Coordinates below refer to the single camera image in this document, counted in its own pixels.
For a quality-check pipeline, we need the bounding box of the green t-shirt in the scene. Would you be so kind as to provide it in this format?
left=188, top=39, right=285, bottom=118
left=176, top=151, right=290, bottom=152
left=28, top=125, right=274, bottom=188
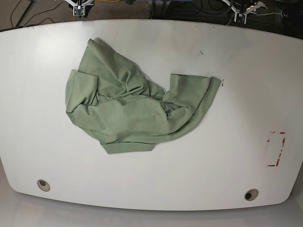
left=65, top=40, right=221, bottom=154

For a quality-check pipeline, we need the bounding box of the right table grommet hole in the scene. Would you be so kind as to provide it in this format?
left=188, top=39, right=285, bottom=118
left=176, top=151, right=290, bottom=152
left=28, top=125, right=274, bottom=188
left=244, top=189, right=259, bottom=201

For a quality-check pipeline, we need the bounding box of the table grommet hole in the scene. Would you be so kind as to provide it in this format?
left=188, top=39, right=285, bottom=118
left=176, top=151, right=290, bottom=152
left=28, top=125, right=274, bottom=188
left=244, top=189, right=259, bottom=201
left=37, top=179, right=51, bottom=192

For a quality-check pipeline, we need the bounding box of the left table grommet hole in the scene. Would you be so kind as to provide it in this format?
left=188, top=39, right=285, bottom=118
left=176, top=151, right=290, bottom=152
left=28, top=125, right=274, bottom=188
left=37, top=179, right=51, bottom=192

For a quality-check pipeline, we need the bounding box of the red tape rectangle marking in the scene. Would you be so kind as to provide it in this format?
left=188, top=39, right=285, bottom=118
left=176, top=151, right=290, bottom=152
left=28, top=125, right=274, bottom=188
left=265, top=131, right=286, bottom=167

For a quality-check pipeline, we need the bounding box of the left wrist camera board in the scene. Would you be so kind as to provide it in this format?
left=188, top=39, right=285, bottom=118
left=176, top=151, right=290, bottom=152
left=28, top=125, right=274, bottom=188
left=234, top=12, right=247, bottom=24

